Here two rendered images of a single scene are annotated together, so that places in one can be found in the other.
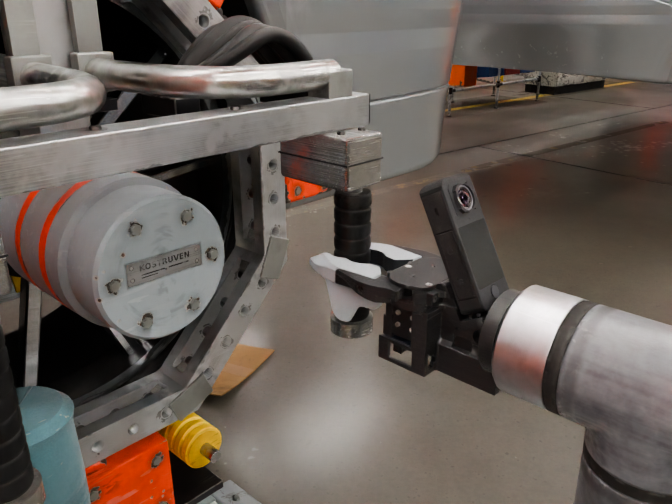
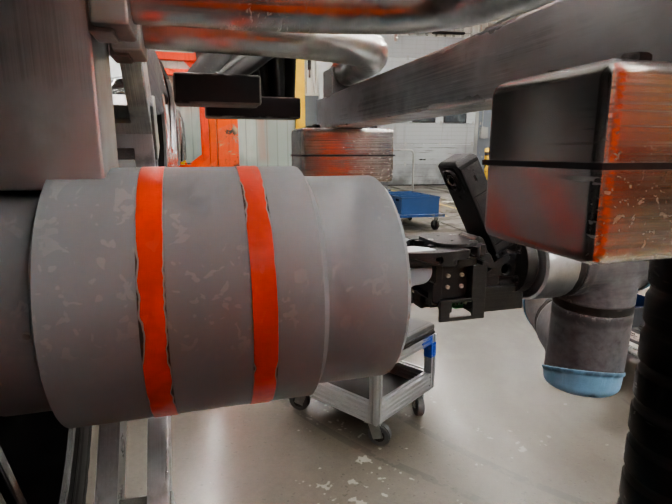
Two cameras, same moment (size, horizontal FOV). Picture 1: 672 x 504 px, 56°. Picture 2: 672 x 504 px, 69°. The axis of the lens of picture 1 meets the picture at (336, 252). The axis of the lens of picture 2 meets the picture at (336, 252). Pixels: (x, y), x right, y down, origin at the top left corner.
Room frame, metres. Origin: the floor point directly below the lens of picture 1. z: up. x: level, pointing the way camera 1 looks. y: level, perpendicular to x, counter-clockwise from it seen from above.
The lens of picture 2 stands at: (0.36, 0.42, 0.93)
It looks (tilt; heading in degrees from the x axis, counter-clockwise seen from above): 12 degrees down; 301
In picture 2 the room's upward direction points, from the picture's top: straight up
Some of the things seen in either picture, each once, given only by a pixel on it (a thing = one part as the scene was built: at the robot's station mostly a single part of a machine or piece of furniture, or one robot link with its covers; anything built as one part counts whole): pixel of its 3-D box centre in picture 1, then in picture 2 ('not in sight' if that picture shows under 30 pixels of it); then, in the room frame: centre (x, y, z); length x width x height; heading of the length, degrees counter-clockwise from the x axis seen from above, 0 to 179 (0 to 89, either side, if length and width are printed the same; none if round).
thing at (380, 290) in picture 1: (381, 283); (433, 255); (0.52, -0.04, 0.83); 0.09 x 0.05 x 0.02; 56
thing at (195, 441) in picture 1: (154, 410); not in sight; (0.77, 0.26, 0.51); 0.29 x 0.06 x 0.06; 47
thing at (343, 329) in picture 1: (352, 258); not in sight; (0.58, -0.02, 0.83); 0.04 x 0.04 x 0.16
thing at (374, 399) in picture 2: not in sight; (362, 366); (1.11, -1.03, 0.17); 0.43 x 0.36 x 0.34; 169
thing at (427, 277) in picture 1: (451, 320); (469, 270); (0.50, -0.10, 0.80); 0.12 x 0.08 x 0.09; 47
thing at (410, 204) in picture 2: not in sight; (406, 187); (2.75, -5.35, 0.48); 1.00 x 0.61 x 0.96; 134
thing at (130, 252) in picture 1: (105, 239); (208, 286); (0.57, 0.22, 0.85); 0.21 x 0.14 x 0.14; 47
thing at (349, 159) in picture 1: (329, 153); (341, 153); (0.60, 0.01, 0.93); 0.09 x 0.05 x 0.05; 47
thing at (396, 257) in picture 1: (379, 274); not in sight; (0.59, -0.04, 0.80); 0.09 x 0.03 x 0.06; 37
